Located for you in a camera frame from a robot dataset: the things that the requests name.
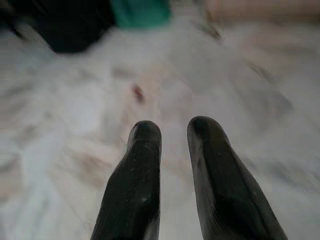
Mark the green cup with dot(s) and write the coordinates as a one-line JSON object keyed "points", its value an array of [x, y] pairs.
{"points": [[141, 11]]}

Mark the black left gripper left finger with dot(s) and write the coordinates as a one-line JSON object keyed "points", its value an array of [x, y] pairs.
{"points": [[135, 185]]}

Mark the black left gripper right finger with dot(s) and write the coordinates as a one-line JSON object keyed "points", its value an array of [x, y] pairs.
{"points": [[225, 190]]}

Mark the black round object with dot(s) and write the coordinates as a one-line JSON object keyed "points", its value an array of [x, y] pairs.
{"points": [[62, 25]]}

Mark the white patterned tablecloth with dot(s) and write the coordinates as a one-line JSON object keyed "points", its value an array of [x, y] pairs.
{"points": [[75, 125]]}

